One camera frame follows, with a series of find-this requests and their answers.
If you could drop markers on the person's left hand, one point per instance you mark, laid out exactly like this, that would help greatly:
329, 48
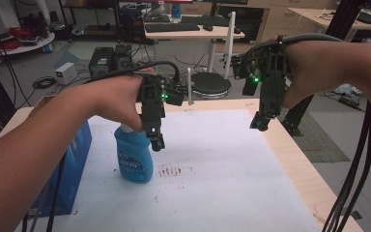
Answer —
119, 96

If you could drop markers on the person's right hand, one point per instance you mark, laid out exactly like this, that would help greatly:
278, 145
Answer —
312, 67

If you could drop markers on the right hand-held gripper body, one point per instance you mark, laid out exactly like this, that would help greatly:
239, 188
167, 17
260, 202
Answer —
270, 83

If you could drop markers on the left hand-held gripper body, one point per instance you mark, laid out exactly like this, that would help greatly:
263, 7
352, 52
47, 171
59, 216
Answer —
153, 106

